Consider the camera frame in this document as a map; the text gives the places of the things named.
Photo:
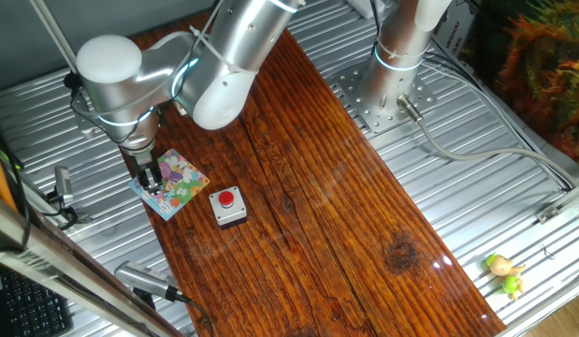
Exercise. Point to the gold foil snack packet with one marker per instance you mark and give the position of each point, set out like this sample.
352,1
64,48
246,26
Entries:
179,108

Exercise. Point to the slanted aluminium pole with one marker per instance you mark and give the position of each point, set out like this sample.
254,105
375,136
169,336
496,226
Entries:
53,33

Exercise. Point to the colourful butterfly puzzle board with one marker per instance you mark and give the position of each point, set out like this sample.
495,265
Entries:
181,185

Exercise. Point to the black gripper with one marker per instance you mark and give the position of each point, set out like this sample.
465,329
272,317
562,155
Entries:
143,161

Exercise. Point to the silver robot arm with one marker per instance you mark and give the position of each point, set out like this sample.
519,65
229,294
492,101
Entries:
130,79

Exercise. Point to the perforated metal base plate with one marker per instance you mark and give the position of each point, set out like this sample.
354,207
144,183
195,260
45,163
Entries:
387,119

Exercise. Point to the silver ridged camera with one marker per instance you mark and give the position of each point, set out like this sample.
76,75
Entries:
144,278

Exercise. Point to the aluminium frame beam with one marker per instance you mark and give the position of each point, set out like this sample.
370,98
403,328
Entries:
60,276

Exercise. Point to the printed sign board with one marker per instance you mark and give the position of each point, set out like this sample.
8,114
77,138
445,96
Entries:
453,30

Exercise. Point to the metal corner bracket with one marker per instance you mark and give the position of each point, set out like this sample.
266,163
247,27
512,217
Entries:
558,208

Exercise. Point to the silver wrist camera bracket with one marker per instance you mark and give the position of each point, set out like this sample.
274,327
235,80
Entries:
85,121

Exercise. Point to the black computer keyboard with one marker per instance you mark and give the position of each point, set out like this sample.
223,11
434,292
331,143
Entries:
32,306

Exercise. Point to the orange green furry plush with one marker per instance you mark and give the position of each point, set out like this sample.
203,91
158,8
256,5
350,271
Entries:
541,70

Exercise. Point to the toy doll with green hat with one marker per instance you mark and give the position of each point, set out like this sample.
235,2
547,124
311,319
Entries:
504,273

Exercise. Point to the white box with red button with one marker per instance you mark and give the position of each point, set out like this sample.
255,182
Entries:
235,213

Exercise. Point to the small silver camera on clamp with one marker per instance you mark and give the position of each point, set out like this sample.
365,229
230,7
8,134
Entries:
63,185

